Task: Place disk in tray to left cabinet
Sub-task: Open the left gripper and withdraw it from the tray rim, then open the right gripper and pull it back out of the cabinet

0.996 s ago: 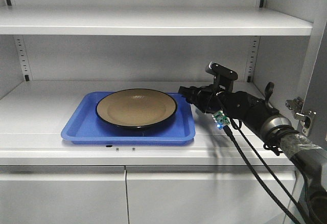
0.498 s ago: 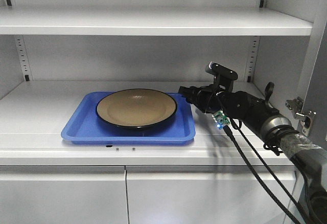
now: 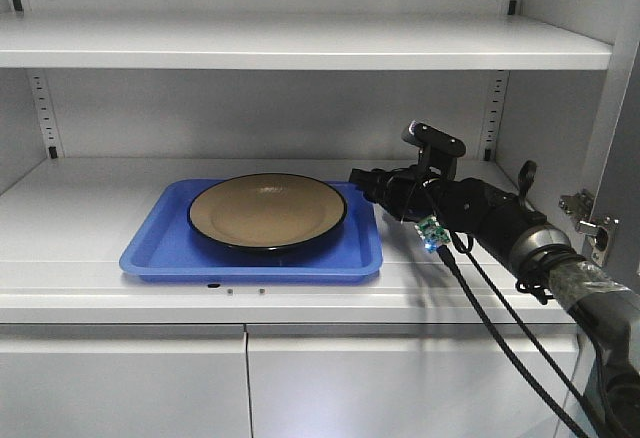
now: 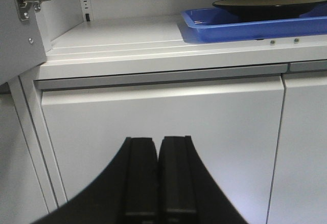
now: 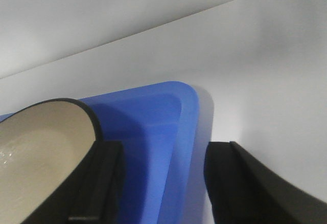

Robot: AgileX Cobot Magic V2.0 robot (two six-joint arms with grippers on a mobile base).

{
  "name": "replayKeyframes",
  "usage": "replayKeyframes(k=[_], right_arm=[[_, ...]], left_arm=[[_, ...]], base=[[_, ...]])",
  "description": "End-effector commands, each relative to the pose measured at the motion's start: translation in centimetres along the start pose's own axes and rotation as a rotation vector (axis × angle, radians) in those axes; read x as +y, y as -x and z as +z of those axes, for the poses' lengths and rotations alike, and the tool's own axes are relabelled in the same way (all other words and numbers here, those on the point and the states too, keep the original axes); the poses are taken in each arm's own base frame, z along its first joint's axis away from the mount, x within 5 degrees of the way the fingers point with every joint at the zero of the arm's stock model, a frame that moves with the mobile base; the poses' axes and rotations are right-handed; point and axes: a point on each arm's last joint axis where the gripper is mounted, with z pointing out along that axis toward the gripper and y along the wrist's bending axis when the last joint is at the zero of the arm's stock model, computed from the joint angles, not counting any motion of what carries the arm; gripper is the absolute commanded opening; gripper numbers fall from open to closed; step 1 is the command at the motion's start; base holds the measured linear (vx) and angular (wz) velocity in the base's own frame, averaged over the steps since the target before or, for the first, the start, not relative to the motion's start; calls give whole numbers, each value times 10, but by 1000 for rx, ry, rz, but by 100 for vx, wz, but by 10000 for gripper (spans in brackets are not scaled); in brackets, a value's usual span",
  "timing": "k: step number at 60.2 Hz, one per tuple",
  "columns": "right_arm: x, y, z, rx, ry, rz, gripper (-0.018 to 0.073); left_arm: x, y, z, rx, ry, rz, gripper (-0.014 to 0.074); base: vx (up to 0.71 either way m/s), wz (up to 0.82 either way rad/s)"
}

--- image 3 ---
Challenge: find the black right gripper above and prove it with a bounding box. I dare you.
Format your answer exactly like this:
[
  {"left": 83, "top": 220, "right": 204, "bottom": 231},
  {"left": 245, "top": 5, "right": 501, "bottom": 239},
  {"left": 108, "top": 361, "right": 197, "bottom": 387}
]
[{"left": 349, "top": 166, "right": 434, "bottom": 221}]

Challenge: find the beige plate with black rim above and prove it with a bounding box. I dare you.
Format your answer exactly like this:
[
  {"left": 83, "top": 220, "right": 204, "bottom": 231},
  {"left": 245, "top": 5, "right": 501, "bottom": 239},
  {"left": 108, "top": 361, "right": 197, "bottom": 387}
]
[{"left": 188, "top": 173, "right": 348, "bottom": 251}]

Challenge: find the blue plastic tray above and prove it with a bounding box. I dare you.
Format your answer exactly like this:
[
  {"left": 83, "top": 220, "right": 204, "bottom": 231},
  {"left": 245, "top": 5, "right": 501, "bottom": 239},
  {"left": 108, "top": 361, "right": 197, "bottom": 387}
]
[{"left": 119, "top": 179, "right": 383, "bottom": 285}]

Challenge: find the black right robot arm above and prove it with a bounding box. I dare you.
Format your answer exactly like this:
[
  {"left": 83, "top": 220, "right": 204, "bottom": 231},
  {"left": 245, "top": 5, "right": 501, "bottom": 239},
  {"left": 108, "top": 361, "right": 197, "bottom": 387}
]
[{"left": 349, "top": 161, "right": 639, "bottom": 437}]

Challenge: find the white cabinet with shelves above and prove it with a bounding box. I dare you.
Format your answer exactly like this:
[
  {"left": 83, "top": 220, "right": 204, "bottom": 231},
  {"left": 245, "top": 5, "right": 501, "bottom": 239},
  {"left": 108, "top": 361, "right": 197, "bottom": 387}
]
[{"left": 1, "top": 0, "right": 639, "bottom": 437}]

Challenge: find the green circuit board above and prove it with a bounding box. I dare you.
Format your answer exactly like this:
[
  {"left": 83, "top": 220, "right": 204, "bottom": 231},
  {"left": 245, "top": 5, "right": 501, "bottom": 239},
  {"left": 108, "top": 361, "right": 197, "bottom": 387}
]
[{"left": 414, "top": 215, "right": 451, "bottom": 253}]

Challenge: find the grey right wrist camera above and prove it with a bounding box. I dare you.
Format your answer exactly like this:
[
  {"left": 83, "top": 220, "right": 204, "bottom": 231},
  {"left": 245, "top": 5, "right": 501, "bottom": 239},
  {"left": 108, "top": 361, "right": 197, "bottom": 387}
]
[{"left": 402, "top": 121, "right": 466, "bottom": 180}]

